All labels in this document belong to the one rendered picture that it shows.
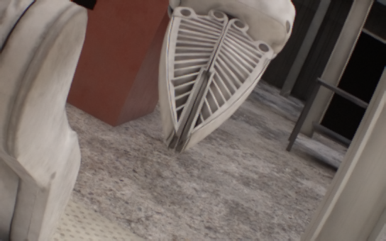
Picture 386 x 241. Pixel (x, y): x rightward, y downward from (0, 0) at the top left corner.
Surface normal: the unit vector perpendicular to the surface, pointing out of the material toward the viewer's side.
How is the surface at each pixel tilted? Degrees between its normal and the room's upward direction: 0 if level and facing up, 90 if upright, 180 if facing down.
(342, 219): 90
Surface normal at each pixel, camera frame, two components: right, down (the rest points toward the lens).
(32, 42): 0.18, -0.24
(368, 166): -0.20, 0.13
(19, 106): -0.04, 0.44
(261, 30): -0.29, 0.73
